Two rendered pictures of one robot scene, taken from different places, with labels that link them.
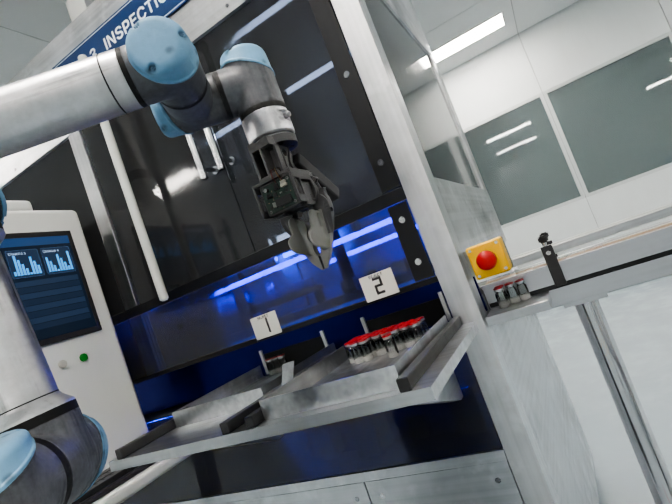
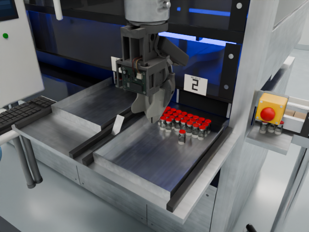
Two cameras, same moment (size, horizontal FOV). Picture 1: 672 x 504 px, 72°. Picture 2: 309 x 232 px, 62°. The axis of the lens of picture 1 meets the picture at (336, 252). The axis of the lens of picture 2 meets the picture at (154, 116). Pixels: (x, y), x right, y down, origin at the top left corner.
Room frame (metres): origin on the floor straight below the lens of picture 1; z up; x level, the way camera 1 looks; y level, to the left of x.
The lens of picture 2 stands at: (0.25, -0.05, 1.38)
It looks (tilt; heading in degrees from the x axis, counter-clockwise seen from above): 31 degrees down; 9
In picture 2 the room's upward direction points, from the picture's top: straight up
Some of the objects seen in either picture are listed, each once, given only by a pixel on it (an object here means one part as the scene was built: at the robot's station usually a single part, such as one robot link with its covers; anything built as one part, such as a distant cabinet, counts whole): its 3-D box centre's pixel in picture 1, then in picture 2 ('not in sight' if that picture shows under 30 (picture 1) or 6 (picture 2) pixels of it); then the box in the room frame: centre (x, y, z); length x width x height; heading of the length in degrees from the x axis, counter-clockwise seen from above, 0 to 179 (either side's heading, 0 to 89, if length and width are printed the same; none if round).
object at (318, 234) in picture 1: (317, 238); (154, 109); (0.70, 0.02, 1.13); 0.06 x 0.03 x 0.09; 155
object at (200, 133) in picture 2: (383, 342); (180, 125); (0.99, -0.03, 0.90); 0.18 x 0.02 x 0.05; 64
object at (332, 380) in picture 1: (365, 362); (163, 143); (0.90, 0.02, 0.90); 0.34 x 0.26 x 0.04; 154
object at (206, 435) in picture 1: (308, 387); (129, 127); (1.01, 0.16, 0.87); 0.70 x 0.48 x 0.02; 65
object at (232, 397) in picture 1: (262, 381); (107, 100); (1.15, 0.28, 0.90); 0.34 x 0.26 x 0.04; 155
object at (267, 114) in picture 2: (486, 260); (268, 113); (0.96, -0.29, 0.99); 0.04 x 0.04 x 0.04; 65
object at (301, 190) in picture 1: (284, 178); (145, 56); (0.70, 0.03, 1.24); 0.09 x 0.08 x 0.12; 155
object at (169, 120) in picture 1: (189, 101); not in sight; (0.68, 0.13, 1.39); 0.11 x 0.11 x 0.08; 6
